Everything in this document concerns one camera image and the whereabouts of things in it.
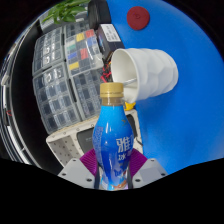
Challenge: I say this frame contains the dark overhead shelf unit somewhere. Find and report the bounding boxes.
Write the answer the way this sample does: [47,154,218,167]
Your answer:
[0,19,44,168]

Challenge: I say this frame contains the green potted plant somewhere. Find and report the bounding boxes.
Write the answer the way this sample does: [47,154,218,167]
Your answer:
[41,0,92,24]

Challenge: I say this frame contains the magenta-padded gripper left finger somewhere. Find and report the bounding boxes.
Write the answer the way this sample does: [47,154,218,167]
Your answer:
[57,148,100,190]

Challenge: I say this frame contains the metal spoon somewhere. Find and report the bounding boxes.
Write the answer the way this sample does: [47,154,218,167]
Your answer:
[121,77,138,88]

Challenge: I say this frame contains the blue drink bottle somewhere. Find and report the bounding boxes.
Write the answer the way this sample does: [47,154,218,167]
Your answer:
[92,82,135,192]

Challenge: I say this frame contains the flat round red coaster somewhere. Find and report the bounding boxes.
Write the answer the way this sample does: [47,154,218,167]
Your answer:
[126,5,151,31]

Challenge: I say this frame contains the black case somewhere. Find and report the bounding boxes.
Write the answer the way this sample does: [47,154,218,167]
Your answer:
[87,0,113,30]

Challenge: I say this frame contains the clear organizer box, coloured parts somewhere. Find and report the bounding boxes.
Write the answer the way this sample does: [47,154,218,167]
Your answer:
[63,28,105,78]

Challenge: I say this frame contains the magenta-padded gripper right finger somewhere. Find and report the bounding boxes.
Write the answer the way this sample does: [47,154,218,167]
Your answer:
[127,148,168,189]

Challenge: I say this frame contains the grey small-parts drawer cabinet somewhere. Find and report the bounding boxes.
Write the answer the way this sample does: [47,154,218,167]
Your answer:
[32,63,83,134]
[32,26,66,76]
[64,21,91,38]
[69,68,108,119]

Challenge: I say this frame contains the white ribbed cup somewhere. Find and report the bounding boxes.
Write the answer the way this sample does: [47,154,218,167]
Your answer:
[110,47,179,104]

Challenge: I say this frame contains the black box with white label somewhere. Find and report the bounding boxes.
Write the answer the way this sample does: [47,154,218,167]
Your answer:
[95,23,126,54]

